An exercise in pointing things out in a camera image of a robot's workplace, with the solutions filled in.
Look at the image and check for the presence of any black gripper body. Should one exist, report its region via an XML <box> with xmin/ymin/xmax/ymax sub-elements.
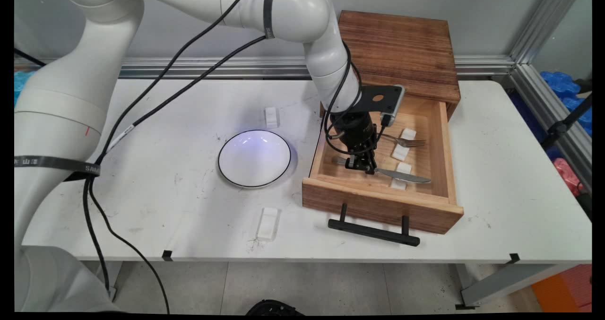
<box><xmin>328</xmin><ymin>111</ymin><xmax>379</xmax><ymax>157</ymax></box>

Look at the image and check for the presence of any steel table knife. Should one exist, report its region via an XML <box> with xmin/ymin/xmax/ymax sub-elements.
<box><xmin>332</xmin><ymin>157</ymin><xmax>432</xmax><ymax>184</ymax></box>

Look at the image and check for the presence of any light wooden drawer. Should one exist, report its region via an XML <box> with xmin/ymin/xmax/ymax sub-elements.
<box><xmin>302</xmin><ymin>86</ymin><xmax>465</xmax><ymax>235</ymax></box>

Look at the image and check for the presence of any steel fork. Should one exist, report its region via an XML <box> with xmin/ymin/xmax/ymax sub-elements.
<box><xmin>380</xmin><ymin>133</ymin><xmax>427</xmax><ymax>148</ymax></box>

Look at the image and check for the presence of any dark wooden drawer cabinet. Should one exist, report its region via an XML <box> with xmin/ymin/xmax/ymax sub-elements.
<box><xmin>320</xmin><ymin>10</ymin><xmax>461</xmax><ymax>121</ymax></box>

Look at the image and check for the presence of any white plate black rim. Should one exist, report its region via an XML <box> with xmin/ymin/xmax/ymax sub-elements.
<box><xmin>217</xmin><ymin>130</ymin><xmax>292</xmax><ymax>189</ymax></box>

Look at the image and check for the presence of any black round floor object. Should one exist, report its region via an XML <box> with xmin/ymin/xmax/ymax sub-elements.
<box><xmin>246</xmin><ymin>299</ymin><xmax>305</xmax><ymax>316</ymax></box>

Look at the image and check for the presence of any grey table leg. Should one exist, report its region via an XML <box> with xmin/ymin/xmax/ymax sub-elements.
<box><xmin>455</xmin><ymin>262</ymin><xmax>579</xmax><ymax>310</ymax></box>

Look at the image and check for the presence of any black tripod pole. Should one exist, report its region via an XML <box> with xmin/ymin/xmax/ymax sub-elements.
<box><xmin>541</xmin><ymin>79</ymin><xmax>592</xmax><ymax>151</ymax></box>

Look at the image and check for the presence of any pink plastic bag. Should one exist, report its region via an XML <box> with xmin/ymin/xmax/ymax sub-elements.
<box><xmin>553</xmin><ymin>158</ymin><xmax>584</xmax><ymax>197</ymax></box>

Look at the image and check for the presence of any blue bubble wrap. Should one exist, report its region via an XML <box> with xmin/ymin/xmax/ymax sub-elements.
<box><xmin>14</xmin><ymin>71</ymin><xmax>36</xmax><ymax>105</ymax></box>
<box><xmin>539</xmin><ymin>71</ymin><xmax>592</xmax><ymax>138</ymax></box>

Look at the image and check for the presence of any orange box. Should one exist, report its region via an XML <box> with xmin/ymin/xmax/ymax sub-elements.
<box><xmin>530</xmin><ymin>264</ymin><xmax>592</xmax><ymax>312</ymax></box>

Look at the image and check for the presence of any white table leg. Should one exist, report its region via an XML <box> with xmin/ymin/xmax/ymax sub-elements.
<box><xmin>106</xmin><ymin>262</ymin><xmax>123</xmax><ymax>302</ymax></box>

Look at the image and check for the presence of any grey wrist camera black bracket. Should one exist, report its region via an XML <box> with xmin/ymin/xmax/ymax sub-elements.
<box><xmin>352</xmin><ymin>85</ymin><xmax>406</xmax><ymax>128</ymax></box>

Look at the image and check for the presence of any black drawer handle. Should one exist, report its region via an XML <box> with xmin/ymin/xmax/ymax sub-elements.
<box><xmin>328</xmin><ymin>203</ymin><xmax>421</xmax><ymax>247</ymax></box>

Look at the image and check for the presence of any black strap white print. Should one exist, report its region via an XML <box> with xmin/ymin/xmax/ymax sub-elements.
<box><xmin>14</xmin><ymin>156</ymin><xmax>101</xmax><ymax>178</ymax></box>
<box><xmin>263</xmin><ymin>0</ymin><xmax>276</xmax><ymax>39</ymax></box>

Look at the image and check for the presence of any long aluminium frame rail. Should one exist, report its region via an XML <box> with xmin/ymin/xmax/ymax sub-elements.
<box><xmin>14</xmin><ymin>55</ymin><xmax>516</xmax><ymax>80</ymax></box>

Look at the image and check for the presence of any short aluminium frame rail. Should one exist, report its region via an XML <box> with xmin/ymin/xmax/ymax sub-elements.
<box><xmin>492</xmin><ymin>64</ymin><xmax>592</xmax><ymax>193</ymax></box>

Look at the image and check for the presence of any aluminium frame post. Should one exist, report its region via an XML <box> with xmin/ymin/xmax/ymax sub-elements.
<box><xmin>508</xmin><ymin>0</ymin><xmax>584</xmax><ymax>65</ymax></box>

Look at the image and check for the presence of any thin black background cable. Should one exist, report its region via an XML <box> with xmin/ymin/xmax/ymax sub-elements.
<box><xmin>14</xmin><ymin>48</ymin><xmax>48</xmax><ymax>68</ymax></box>

